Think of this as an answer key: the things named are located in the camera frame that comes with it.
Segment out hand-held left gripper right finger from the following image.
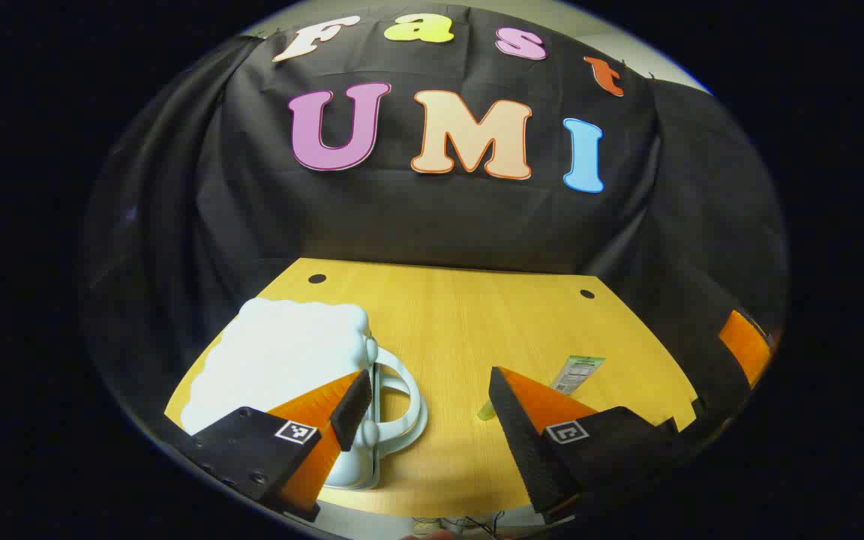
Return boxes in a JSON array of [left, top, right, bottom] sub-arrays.
[[487, 366, 703, 526]]

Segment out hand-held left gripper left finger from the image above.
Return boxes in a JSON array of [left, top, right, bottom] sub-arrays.
[[174, 369, 373, 524]]

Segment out white green skin care tube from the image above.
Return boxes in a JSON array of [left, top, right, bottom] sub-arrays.
[[550, 355, 606, 396]]

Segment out black backdrop cloth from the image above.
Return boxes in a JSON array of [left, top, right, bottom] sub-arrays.
[[79, 4, 789, 451]]

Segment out thin cables under table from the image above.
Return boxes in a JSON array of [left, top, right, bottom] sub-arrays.
[[409, 511, 509, 536]]

